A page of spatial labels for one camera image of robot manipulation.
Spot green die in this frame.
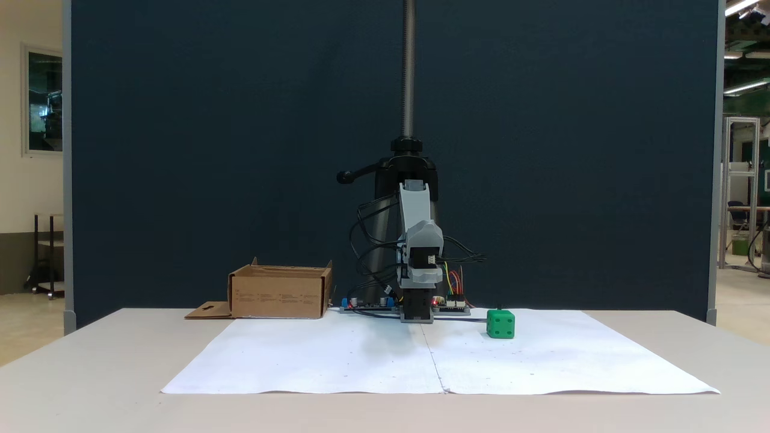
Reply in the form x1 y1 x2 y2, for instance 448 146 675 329
486 309 516 340

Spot blue circuit board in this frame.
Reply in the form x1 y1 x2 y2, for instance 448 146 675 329
339 293 399 315

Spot white paper sheet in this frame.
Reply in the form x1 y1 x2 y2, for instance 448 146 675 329
161 308 721 396

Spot brown cardboard box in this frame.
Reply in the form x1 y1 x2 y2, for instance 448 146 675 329
185 257 333 320

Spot black tripod with metal pole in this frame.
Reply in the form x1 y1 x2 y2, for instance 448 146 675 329
336 0 440 307

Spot dark blue partition panel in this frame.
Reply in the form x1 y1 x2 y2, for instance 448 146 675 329
63 0 724 330

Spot ceiling strip light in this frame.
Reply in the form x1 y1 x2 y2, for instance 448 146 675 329
725 0 770 17
724 78 770 96

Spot black shelf cart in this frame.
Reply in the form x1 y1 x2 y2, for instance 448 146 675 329
24 213 65 299

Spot coloured jumper wires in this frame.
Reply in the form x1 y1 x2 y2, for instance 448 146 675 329
442 260 467 301

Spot black wire loop at gripper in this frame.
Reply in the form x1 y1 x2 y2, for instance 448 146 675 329
442 236 487 266

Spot circuit board with jumper wires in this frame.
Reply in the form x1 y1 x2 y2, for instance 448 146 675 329
432 296 472 316

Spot black wire bundle along arm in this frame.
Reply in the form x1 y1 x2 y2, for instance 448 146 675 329
350 195 401 301

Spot aluminium profile frame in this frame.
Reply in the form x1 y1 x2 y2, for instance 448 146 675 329
719 116 762 270

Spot framed wall window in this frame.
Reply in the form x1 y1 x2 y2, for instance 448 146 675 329
22 45 64 157

